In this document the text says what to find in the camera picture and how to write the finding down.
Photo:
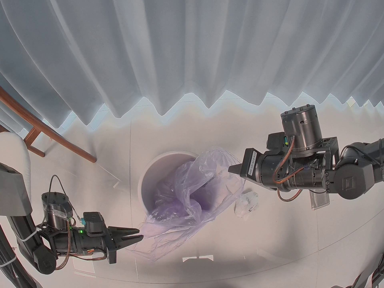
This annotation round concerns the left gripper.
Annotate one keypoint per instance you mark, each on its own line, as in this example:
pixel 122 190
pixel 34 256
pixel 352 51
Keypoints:
pixel 93 243

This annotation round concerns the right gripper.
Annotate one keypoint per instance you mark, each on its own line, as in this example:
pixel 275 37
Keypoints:
pixel 270 169

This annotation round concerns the white plastic bag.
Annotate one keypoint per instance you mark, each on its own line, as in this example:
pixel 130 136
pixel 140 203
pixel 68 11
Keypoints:
pixel 246 204

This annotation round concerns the purple plastic bag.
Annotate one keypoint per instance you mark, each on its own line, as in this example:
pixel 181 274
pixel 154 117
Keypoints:
pixel 198 190

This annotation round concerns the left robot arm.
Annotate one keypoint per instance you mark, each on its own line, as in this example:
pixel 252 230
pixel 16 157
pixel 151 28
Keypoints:
pixel 18 190

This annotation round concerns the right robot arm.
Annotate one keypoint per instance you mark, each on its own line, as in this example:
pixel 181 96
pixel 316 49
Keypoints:
pixel 303 127

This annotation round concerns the white trash bin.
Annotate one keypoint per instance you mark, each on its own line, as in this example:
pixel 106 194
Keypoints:
pixel 150 175

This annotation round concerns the wooden chair with white cushions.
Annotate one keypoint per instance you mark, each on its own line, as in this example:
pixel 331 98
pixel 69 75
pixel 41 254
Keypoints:
pixel 15 148

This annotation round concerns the white curtain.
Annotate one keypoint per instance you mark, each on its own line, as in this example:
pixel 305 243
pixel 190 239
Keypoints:
pixel 192 25

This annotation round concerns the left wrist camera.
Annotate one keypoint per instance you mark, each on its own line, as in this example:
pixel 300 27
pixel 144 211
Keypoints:
pixel 93 222

